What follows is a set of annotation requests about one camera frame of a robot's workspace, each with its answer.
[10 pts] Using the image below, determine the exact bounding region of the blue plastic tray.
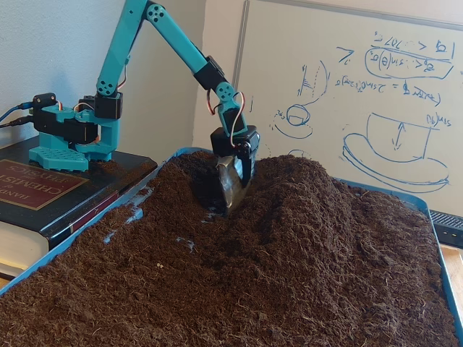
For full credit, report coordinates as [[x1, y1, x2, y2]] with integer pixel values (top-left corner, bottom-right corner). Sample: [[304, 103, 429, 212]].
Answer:
[[0, 146, 463, 347]]

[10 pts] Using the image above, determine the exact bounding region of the blue usb cable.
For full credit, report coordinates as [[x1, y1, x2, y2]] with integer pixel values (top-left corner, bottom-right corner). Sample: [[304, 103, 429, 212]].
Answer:
[[0, 102, 36, 122]]

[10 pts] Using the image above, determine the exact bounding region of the whiteboard with blue drawings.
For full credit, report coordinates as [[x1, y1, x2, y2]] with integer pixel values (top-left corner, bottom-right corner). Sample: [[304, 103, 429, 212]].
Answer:
[[222, 0, 463, 218]]

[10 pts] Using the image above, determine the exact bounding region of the brown soil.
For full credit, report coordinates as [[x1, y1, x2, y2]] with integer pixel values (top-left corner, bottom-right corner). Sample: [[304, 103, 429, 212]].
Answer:
[[0, 150, 459, 347]]

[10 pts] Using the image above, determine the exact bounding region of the black chemistry physics handbook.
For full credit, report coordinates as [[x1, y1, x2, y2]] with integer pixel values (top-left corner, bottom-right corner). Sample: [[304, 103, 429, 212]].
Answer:
[[0, 139, 158, 279]]

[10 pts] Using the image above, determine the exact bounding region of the black grille device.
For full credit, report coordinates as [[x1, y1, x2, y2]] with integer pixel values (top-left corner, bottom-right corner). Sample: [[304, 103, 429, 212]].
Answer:
[[428, 210, 463, 249]]

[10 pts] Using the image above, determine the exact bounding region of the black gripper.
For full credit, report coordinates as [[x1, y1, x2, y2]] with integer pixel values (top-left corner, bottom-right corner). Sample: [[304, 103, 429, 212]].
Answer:
[[210, 124, 261, 215]]

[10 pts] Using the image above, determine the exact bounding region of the black power cable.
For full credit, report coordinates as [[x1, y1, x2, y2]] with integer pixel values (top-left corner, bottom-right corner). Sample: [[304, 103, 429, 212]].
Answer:
[[0, 116, 36, 129]]

